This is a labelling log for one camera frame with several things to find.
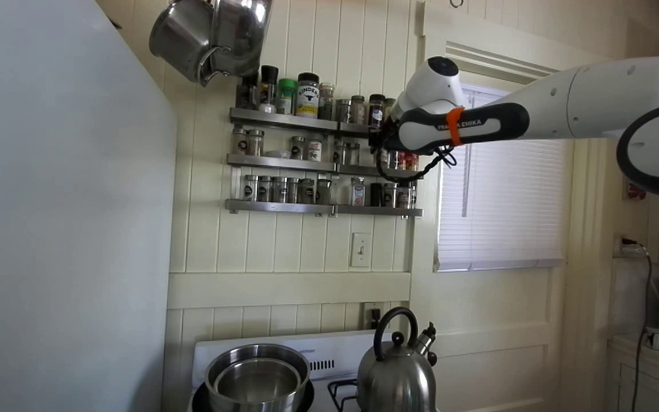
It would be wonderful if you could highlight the steel wall shelf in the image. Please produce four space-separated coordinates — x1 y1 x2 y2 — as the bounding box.
224 152 424 184
223 198 424 221
228 106 385 139

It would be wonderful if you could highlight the white counter cabinet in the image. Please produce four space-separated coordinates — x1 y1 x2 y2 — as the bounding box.
605 333 659 412

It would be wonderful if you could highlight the orange arm strap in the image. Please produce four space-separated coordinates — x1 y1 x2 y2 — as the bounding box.
444 106 467 148

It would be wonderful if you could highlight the green cap spice bottle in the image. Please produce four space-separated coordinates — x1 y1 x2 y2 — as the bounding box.
276 76 301 116

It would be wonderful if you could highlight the onion spice bottle black cap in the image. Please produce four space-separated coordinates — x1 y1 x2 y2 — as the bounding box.
395 182 417 210

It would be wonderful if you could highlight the black power cable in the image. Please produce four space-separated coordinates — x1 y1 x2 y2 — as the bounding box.
615 237 659 412

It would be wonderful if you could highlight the steel saucepan black handle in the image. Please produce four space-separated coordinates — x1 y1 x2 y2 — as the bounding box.
205 341 313 412

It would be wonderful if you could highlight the black wall outlet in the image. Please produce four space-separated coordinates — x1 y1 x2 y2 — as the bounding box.
357 301 387 333

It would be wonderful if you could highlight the hanging steel pan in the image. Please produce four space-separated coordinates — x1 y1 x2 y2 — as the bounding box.
205 0 276 81

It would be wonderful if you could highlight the white refrigerator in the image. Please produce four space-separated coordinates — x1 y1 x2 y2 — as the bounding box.
0 0 182 412

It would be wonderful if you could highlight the organic pepper glass jar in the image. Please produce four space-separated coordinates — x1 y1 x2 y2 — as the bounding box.
347 177 369 208

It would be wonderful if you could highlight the white gas stove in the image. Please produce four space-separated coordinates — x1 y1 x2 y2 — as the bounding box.
188 328 396 412

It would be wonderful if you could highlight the white label spice bottle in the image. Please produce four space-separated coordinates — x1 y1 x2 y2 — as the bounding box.
294 72 323 119

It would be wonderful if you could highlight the white light switch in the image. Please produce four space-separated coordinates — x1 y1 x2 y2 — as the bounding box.
348 229 373 271

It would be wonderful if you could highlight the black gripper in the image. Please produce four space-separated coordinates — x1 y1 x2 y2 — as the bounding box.
372 122 409 158

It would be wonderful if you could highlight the steel kettle black handle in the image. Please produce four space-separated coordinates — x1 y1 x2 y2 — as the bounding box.
355 304 441 412

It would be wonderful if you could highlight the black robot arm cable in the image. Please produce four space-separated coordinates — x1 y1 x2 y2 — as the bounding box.
373 144 461 184

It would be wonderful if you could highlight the white window blind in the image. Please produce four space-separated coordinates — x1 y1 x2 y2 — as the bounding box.
433 81 570 276

